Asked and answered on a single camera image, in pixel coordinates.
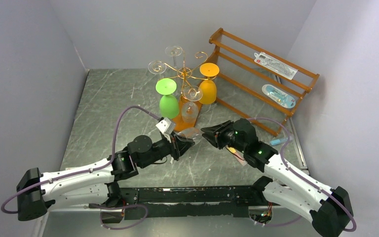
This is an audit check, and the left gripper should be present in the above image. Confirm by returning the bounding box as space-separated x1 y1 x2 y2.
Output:
140 132 195 169

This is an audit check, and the clear wine glass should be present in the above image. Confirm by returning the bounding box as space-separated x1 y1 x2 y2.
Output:
177 127 203 145
165 45 184 69
181 86 203 123
148 60 166 75

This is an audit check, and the green plastic wine glass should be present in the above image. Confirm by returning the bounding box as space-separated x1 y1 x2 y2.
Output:
155 78 180 119

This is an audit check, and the orange plastic wine glass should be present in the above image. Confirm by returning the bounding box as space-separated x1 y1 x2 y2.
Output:
199 63 220 105

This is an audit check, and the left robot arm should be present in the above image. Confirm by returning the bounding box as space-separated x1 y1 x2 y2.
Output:
16 133 196 221

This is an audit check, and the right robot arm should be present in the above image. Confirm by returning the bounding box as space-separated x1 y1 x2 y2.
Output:
201 118 357 237

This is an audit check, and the gold wine glass rack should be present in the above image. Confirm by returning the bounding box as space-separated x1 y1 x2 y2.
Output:
148 46 203 132

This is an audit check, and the wooden shelf rack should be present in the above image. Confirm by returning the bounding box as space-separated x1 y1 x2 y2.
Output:
208 28 319 124

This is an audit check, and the yellow pink highlighter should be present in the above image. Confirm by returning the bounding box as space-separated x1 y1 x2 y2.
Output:
227 147 247 166

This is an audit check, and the blue marker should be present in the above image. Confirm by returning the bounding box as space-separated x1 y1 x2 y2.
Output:
270 137 292 146

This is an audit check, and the blue blister pack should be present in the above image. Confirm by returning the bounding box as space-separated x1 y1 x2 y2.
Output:
262 84 296 109

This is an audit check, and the white packaged item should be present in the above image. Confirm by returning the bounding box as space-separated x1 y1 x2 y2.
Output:
254 52 298 80

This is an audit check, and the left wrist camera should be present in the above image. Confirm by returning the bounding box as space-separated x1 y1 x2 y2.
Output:
155 118 176 136

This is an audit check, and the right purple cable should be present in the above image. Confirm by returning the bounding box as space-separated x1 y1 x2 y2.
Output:
248 117 357 233

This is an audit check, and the purple cable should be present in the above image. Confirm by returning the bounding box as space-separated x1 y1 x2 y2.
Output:
0 105 161 215
248 117 357 233

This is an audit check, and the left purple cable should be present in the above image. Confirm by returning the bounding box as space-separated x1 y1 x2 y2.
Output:
0 105 161 215

